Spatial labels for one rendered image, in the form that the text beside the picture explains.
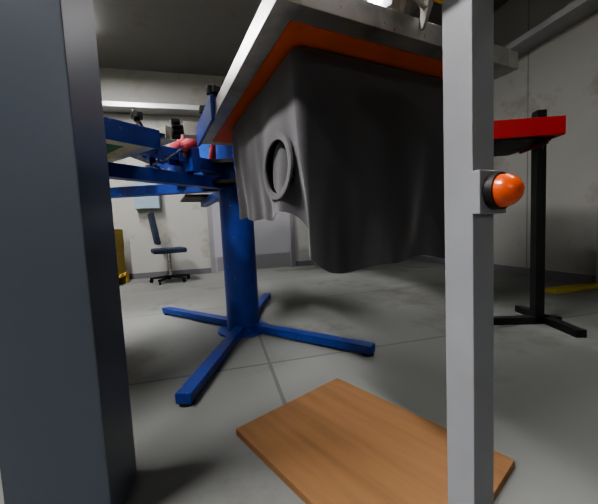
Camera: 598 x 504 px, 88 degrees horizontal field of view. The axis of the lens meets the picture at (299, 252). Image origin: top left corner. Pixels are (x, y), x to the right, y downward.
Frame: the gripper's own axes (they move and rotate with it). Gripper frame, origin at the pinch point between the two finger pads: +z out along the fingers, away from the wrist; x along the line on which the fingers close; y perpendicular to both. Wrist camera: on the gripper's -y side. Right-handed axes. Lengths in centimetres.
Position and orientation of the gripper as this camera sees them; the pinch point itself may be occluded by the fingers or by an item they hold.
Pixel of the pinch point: (415, 30)
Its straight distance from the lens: 75.3
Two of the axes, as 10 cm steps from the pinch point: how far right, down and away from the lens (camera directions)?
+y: -9.0, 0.7, -4.3
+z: 0.5, 10.0, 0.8
